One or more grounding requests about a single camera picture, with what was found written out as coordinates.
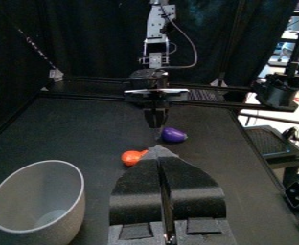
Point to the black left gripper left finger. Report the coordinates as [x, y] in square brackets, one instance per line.
[135, 191]

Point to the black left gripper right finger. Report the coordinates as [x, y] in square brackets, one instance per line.
[194, 191]

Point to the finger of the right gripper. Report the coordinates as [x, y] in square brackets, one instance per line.
[150, 117]
[160, 118]

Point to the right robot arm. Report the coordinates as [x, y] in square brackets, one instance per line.
[158, 28]

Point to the orange toy drumstick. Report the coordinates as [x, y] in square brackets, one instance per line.
[131, 157]

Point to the purple toy eggplant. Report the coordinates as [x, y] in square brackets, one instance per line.
[172, 135]

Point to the black cloth curtain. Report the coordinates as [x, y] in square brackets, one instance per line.
[92, 38]

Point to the black mesh crate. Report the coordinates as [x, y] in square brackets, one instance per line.
[271, 145]

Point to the white round bowl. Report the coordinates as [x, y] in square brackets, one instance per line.
[36, 204]

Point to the black frame rail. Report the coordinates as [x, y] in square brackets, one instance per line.
[92, 95]

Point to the white corner bracket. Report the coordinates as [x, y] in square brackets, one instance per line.
[56, 74]

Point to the black camera box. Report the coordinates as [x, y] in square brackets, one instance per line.
[298, 195]

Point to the black round mount base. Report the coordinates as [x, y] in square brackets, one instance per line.
[278, 91]

